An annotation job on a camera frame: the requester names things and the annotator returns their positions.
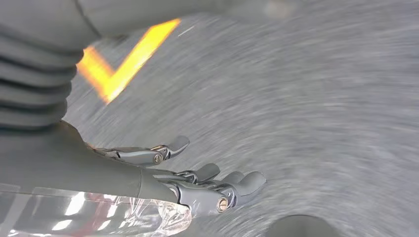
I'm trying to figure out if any dark grey rounded object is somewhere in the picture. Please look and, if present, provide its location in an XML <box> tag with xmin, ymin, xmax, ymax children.
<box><xmin>265</xmin><ymin>214</ymin><xmax>342</xmax><ymax>237</ymax></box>

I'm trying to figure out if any yellow floor tape mark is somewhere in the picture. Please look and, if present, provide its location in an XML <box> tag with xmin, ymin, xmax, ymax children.
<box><xmin>76</xmin><ymin>18</ymin><xmax>181</xmax><ymax>105</ymax></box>

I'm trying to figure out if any clear plastic wrist wrap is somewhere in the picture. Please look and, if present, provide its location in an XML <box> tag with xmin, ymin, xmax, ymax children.
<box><xmin>0</xmin><ymin>183</ymin><xmax>193</xmax><ymax>237</ymax></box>

